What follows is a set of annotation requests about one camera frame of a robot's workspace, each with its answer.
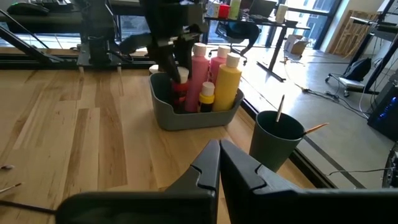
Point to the black floor fan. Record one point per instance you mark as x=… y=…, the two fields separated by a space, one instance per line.
x=392 y=169

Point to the wooden slat box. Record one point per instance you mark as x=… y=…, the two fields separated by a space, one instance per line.
x=351 y=32

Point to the pale green cylinder container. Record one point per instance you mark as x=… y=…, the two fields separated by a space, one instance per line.
x=235 y=7

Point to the large pink labelled paint bottle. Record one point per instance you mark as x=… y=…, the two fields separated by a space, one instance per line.
x=219 y=63

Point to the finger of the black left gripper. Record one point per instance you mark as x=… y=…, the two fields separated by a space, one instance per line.
x=171 y=65
x=188 y=54

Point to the black laptop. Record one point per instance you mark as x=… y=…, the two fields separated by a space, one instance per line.
x=262 y=7

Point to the small yellow paint bottle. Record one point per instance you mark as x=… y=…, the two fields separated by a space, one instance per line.
x=206 y=93

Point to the black standing desk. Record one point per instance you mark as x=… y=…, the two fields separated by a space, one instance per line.
x=273 y=40

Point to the black office chair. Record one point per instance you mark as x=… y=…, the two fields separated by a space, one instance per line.
x=239 y=34

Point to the black computer tower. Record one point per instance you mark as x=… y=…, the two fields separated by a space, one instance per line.
x=384 y=112

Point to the white bulb table lamp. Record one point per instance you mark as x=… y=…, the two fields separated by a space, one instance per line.
x=154 y=68

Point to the black keyboard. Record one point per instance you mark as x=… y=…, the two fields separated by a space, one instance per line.
x=53 y=3

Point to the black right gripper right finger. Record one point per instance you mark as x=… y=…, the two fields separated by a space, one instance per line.
x=280 y=208

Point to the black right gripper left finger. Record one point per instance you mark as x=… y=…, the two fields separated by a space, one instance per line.
x=174 y=208

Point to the wheeled cart with bag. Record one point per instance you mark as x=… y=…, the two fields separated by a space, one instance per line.
x=354 y=74

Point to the small red paint bottle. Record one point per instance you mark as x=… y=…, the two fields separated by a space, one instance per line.
x=182 y=88

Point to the white box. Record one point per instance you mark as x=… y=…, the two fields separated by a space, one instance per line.
x=214 y=9

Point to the cardboard box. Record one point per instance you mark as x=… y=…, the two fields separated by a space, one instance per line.
x=295 y=45

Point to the red container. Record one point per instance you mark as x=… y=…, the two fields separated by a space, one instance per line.
x=224 y=11

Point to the teal ribbed cup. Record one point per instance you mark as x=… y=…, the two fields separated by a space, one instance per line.
x=273 y=146

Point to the white container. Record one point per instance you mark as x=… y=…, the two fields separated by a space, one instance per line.
x=281 y=13

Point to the large yellow paint bottle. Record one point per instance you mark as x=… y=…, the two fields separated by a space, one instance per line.
x=227 y=87

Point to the black computer mouse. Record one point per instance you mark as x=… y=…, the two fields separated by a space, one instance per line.
x=28 y=8

